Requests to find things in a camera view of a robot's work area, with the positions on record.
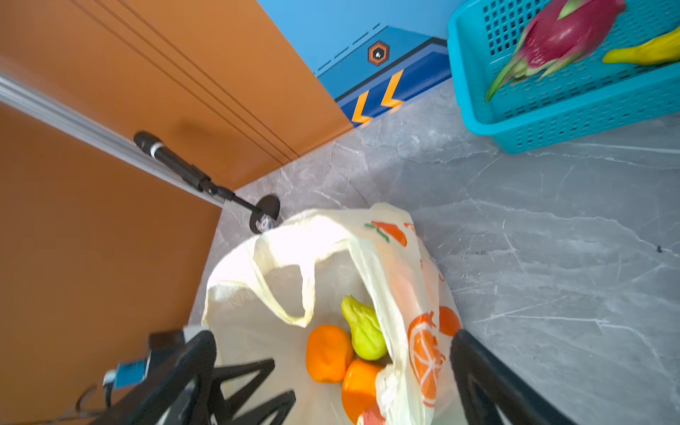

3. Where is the pink dragon fruit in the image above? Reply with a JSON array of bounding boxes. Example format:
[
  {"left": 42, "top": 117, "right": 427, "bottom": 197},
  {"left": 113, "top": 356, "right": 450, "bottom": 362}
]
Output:
[{"left": 485, "top": 0, "right": 627, "bottom": 103}]

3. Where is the yellowish printed plastic bag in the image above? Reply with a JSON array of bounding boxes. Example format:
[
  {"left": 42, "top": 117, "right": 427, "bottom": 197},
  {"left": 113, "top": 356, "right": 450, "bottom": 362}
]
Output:
[{"left": 201, "top": 204, "right": 466, "bottom": 424}]

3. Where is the yellow banana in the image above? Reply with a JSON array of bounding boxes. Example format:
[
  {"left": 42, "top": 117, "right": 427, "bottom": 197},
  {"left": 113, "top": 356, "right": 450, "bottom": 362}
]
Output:
[{"left": 603, "top": 28, "right": 680, "bottom": 67}]

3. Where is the teal plastic basket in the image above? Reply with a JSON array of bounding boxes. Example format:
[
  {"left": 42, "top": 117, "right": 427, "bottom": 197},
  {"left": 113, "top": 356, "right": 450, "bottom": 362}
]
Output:
[{"left": 447, "top": 1, "right": 679, "bottom": 154}]

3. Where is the black microphone on stand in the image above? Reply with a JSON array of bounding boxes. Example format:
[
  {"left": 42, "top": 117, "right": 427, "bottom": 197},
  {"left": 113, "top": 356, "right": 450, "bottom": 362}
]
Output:
[{"left": 133, "top": 131, "right": 281, "bottom": 234}]

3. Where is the red orange fruit piece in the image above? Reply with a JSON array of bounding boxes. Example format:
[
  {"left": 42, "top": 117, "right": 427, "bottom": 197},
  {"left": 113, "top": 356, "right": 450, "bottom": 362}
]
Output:
[{"left": 356, "top": 404, "right": 386, "bottom": 425}]

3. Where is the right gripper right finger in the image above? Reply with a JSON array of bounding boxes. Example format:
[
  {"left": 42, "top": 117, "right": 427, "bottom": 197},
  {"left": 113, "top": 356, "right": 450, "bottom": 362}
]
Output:
[{"left": 450, "top": 329, "right": 575, "bottom": 425}]

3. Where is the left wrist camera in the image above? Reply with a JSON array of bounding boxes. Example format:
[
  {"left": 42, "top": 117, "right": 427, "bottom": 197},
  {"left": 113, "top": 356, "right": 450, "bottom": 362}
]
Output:
[{"left": 103, "top": 329, "right": 185, "bottom": 407}]

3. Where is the green pear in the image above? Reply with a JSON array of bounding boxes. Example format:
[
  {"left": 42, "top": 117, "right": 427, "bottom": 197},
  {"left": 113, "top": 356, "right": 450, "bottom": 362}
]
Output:
[{"left": 341, "top": 296, "right": 388, "bottom": 361}]

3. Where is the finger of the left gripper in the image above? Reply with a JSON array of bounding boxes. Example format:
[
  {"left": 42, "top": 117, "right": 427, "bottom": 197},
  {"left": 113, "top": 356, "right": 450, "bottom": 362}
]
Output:
[
  {"left": 231, "top": 391, "right": 297, "bottom": 425},
  {"left": 209, "top": 359, "right": 276, "bottom": 420}
]

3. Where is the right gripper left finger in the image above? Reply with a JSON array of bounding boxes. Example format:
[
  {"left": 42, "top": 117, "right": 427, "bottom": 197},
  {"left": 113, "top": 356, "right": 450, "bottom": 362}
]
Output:
[{"left": 94, "top": 330, "right": 216, "bottom": 424}]

